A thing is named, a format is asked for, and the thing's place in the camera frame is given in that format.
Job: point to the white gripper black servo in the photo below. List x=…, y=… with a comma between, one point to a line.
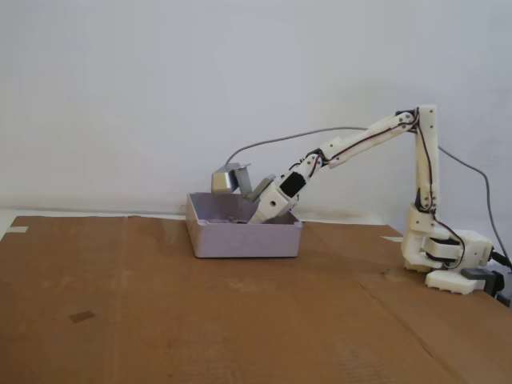
x=270, y=206

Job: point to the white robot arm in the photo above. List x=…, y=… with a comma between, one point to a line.
x=426, y=160

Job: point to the pale plastic box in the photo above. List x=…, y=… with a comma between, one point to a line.
x=240, y=244

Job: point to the white tape piece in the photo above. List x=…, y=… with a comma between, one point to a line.
x=394, y=239
x=18, y=229

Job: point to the large brown cardboard sheet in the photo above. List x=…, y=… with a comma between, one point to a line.
x=160, y=328

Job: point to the brown tape patch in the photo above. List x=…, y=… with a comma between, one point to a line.
x=82, y=316

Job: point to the grey table clamp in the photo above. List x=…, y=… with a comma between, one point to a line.
x=476, y=274

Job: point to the smaller brown cardboard sheet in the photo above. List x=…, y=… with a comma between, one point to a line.
x=460, y=340

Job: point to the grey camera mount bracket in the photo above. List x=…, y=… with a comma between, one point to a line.
x=252, y=188

